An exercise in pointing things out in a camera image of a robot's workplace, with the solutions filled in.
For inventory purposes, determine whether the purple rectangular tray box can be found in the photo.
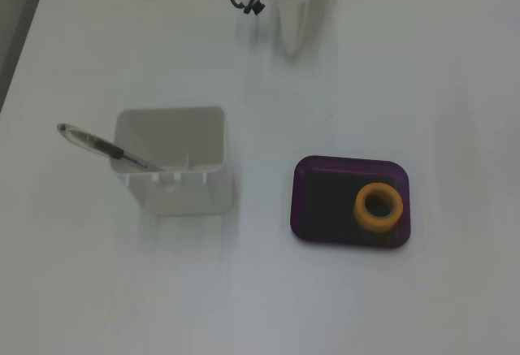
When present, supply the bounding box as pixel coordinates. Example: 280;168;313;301
289;154;412;249

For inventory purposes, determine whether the yellow tape roll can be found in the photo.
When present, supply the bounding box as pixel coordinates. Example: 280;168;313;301
352;182;405;233

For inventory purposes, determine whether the white square pen holder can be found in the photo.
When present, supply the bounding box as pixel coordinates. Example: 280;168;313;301
110;106;235;218

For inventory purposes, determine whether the clear black ballpoint pen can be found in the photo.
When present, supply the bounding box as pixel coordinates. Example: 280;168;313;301
56;122;166;172

